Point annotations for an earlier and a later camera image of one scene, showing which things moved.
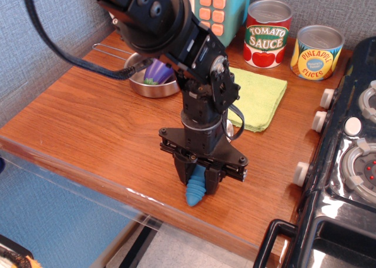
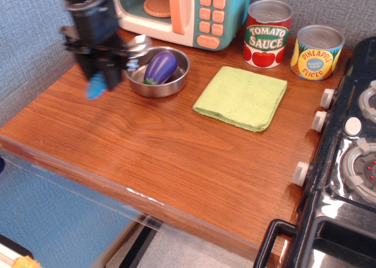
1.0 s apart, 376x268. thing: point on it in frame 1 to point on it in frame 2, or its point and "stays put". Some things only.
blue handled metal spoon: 196,183 to 136,46
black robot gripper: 203,141 to 96,33
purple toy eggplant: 157,73 stays put
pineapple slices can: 316,52 stays put
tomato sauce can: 267,26 stays put
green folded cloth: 259,96 stays put
